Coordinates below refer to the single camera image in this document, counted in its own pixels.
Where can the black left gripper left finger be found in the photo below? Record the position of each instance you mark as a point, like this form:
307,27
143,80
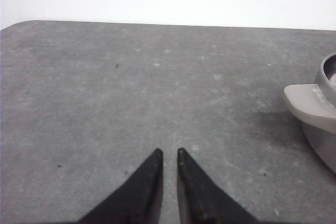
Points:
137,200

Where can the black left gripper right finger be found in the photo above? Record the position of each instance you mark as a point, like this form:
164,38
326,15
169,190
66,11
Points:
200,200

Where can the stainless steel steamer pot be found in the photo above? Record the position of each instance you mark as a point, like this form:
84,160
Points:
314,106

